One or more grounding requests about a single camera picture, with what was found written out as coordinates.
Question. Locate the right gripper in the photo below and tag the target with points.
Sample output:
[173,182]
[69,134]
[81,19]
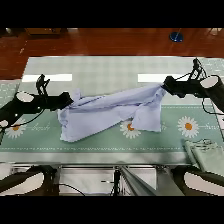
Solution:
[172,86]

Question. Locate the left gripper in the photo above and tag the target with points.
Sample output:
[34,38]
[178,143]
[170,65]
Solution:
[65,100]

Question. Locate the light blue shirt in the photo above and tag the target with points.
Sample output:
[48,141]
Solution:
[103,113]

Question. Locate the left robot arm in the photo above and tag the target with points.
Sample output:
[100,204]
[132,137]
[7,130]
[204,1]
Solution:
[23,105]

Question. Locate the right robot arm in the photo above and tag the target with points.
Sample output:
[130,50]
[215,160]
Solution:
[206,88]

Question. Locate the pale green garment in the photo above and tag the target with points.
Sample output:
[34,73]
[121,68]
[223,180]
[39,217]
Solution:
[208,158]

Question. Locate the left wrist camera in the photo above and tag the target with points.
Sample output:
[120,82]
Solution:
[42,85]

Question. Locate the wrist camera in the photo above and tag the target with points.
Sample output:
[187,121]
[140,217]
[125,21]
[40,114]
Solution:
[196,68]
[42,85]

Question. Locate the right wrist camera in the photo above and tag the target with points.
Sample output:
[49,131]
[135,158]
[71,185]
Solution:
[196,68]

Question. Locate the silver frame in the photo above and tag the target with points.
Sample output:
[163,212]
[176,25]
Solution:
[140,183]

